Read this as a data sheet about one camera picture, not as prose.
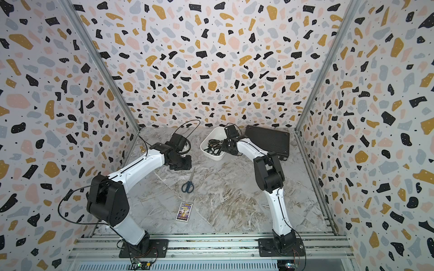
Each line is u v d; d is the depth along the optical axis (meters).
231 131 0.85
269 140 1.09
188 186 0.94
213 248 0.76
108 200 0.45
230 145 0.80
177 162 0.73
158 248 0.74
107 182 0.47
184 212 0.83
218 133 1.18
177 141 0.71
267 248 0.73
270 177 0.60
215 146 1.10
